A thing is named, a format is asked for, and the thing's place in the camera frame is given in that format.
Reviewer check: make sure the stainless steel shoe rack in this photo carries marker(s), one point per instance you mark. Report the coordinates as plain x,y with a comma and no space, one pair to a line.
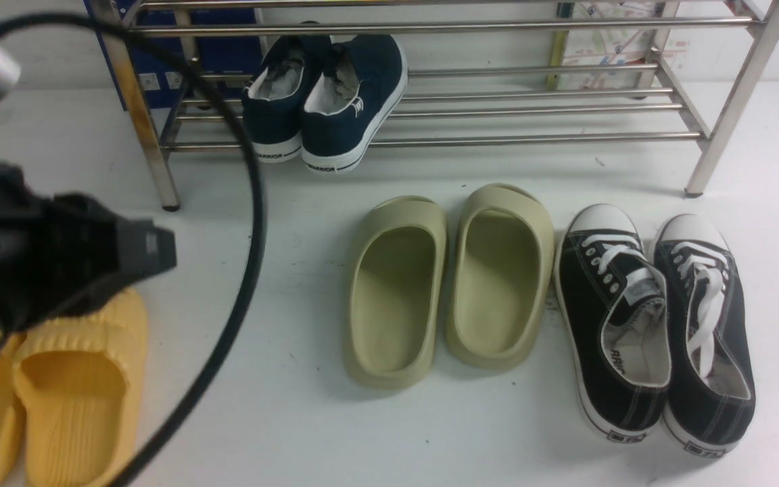
158,145

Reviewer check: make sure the printed map poster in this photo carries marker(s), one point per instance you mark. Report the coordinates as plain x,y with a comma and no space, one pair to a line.
609,47

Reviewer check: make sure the black canvas sneaker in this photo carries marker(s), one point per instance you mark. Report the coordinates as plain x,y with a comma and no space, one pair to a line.
711,396
614,306

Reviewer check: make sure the navy canvas shoe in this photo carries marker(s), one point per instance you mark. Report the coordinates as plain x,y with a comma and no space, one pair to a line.
272,102
362,82

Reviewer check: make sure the blue panel with sockets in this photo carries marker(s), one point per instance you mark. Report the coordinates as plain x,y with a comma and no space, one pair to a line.
215,55

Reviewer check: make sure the left black canvas sneaker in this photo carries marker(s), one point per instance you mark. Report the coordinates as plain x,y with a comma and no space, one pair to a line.
614,306

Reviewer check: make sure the right yellow foam slipper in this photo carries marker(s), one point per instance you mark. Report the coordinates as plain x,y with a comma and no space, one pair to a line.
80,380

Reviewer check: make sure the right olive foam slipper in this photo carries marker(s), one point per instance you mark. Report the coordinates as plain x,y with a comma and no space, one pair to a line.
502,273

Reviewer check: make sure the right black canvas sneaker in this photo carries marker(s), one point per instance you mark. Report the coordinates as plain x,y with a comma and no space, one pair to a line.
711,396

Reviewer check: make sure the left olive foam slipper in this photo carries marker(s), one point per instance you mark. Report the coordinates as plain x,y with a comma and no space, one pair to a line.
396,270

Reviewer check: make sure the olive foam slipper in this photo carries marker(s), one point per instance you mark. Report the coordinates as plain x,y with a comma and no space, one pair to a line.
396,270
502,273

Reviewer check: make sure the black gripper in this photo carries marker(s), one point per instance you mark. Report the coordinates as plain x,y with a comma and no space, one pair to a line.
67,255

